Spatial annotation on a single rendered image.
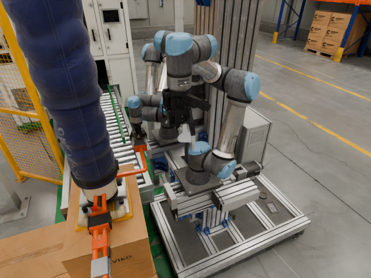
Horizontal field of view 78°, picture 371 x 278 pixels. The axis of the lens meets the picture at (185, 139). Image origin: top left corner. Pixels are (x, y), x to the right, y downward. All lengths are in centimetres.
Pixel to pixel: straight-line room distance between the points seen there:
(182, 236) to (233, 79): 145
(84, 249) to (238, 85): 104
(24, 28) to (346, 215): 295
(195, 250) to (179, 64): 164
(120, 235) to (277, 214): 155
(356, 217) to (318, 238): 55
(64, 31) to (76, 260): 98
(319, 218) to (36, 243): 250
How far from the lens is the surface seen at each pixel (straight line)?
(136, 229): 129
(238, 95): 105
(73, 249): 132
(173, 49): 66
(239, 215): 228
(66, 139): 108
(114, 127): 287
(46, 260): 185
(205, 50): 74
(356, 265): 266
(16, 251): 199
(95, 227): 115
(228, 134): 111
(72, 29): 91
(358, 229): 293
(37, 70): 97
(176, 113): 72
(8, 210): 305
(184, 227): 216
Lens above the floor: 199
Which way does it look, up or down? 35 degrees down
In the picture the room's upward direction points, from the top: straight up
